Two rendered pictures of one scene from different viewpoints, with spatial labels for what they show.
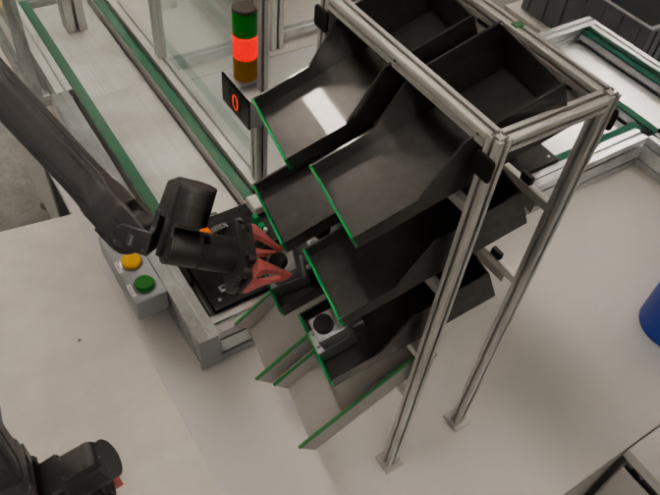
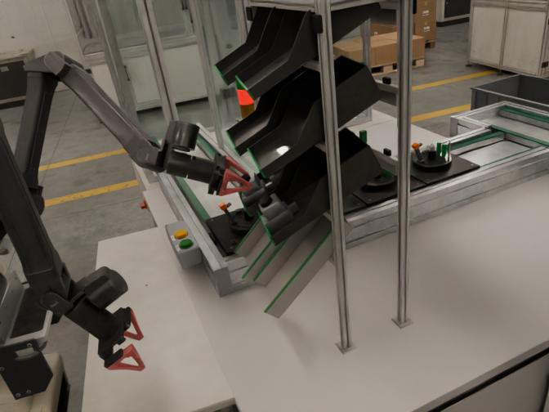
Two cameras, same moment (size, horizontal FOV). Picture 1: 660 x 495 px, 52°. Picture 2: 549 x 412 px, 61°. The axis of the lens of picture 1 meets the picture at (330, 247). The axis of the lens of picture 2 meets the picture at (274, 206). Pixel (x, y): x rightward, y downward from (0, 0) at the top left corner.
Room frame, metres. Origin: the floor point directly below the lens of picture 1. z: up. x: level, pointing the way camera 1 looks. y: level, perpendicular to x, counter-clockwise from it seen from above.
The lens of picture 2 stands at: (-0.27, -0.30, 1.74)
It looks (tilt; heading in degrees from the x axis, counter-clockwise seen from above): 29 degrees down; 18
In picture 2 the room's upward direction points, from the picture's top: 8 degrees counter-clockwise
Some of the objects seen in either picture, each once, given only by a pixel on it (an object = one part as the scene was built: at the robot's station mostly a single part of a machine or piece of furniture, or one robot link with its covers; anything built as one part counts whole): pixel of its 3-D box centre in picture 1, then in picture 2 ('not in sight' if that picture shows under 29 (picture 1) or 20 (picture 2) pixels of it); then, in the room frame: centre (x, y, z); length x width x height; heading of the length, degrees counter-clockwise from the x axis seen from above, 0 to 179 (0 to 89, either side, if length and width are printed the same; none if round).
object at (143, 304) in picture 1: (133, 271); (183, 242); (0.89, 0.41, 0.93); 0.21 x 0.07 x 0.06; 38
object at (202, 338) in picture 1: (128, 210); (188, 217); (1.08, 0.48, 0.91); 0.89 x 0.06 x 0.11; 38
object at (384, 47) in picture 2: not in sight; (375, 55); (7.06, 0.14, 0.20); 1.20 x 0.80 x 0.41; 120
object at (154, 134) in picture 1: (192, 181); (229, 202); (1.21, 0.36, 0.91); 0.84 x 0.28 x 0.10; 38
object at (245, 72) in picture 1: (245, 65); (247, 109); (1.18, 0.22, 1.28); 0.05 x 0.05 x 0.05
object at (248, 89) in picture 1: (245, 62); not in sight; (1.18, 0.22, 1.29); 0.12 x 0.05 x 0.25; 38
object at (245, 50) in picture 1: (245, 43); (245, 95); (1.18, 0.22, 1.33); 0.05 x 0.05 x 0.05
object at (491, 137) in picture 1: (408, 252); (332, 170); (0.75, -0.13, 1.26); 0.36 x 0.21 x 0.80; 38
